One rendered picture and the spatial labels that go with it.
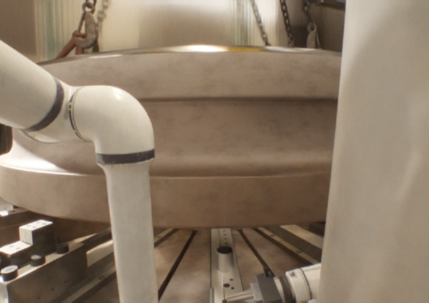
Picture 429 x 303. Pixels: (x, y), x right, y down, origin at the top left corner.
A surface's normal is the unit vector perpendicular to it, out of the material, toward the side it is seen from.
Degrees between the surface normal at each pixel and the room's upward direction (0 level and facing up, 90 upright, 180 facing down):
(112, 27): 90
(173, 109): 90
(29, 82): 90
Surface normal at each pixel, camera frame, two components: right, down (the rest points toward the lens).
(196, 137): -0.04, 0.09
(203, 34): 0.38, 0.07
